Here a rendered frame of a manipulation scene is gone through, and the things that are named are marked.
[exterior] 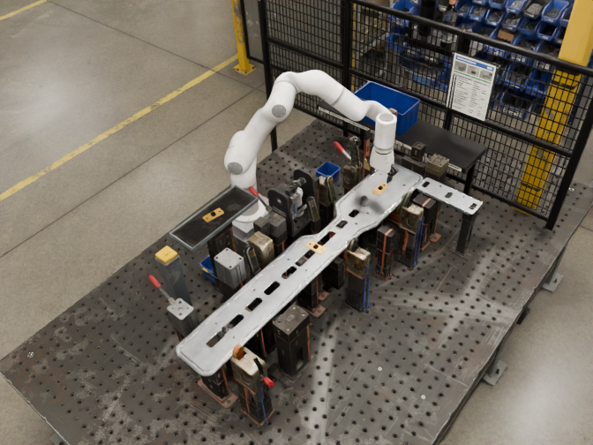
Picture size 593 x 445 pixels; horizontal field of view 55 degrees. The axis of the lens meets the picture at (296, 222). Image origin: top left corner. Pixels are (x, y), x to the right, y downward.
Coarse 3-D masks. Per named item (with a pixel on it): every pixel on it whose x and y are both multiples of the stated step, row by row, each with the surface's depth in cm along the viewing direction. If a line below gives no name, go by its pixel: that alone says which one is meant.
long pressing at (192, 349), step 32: (352, 192) 263; (384, 192) 262; (352, 224) 248; (288, 256) 237; (320, 256) 236; (256, 288) 226; (288, 288) 225; (224, 320) 216; (256, 320) 215; (192, 352) 206; (224, 352) 206
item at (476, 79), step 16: (464, 64) 261; (480, 64) 256; (496, 64) 250; (448, 80) 271; (464, 80) 266; (480, 80) 260; (448, 96) 277; (464, 96) 271; (480, 96) 265; (464, 112) 276; (480, 112) 270
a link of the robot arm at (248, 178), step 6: (240, 132) 263; (234, 138) 262; (234, 144) 258; (252, 162) 270; (252, 168) 270; (246, 174) 268; (252, 174) 269; (234, 180) 269; (240, 180) 267; (246, 180) 268; (252, 180) 270; (240, 186) 270; (246, 186) 270; (252, 186) 272
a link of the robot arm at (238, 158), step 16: (272, 96) 229; (288, 96) 229; (256, 112) 244; (272, 112) 229; (288, 112) 230; (256, 128) 244; (272, 128) 245; (240, 144) 250; (256, 144) 250; (224, 160) 256; (240, 160) 252
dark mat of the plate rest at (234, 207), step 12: (228, 192) 243; (240, 192) 242; (216, 204) 238; (228, 204) 238; (240, 204) 237; (228, 216) 232; (180, 228) 229; (192, 228) 229; (204, 228) 228; (216, 228) 228; (192, 240) 224
